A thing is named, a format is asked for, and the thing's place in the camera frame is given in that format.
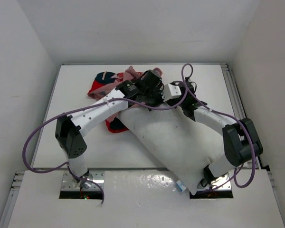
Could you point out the metal base plate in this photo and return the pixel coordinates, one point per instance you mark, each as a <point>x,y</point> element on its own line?
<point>219,184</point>
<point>95,181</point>

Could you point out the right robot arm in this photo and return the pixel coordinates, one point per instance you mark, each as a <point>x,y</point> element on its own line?
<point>241,142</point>

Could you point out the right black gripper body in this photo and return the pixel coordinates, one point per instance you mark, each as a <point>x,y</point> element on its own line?
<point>175,100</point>

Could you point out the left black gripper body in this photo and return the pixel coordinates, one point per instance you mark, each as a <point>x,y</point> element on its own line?
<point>153,97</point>

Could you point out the white pillow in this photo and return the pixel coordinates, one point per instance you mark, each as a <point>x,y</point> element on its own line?
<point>183,146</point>

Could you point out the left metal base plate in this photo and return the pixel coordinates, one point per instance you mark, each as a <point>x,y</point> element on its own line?
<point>95,181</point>

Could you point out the aluminium frame rail right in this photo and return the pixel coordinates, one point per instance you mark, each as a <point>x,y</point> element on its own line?
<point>233,93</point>

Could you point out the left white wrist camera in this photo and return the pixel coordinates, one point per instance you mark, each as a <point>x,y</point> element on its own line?
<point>170,92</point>

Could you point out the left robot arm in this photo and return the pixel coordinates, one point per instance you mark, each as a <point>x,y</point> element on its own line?
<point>113,93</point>

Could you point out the red patterned pillowcase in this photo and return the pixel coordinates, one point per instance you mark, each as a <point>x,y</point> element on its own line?
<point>103,83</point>

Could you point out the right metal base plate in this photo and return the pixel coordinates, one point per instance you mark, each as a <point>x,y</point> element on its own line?
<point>219,184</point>

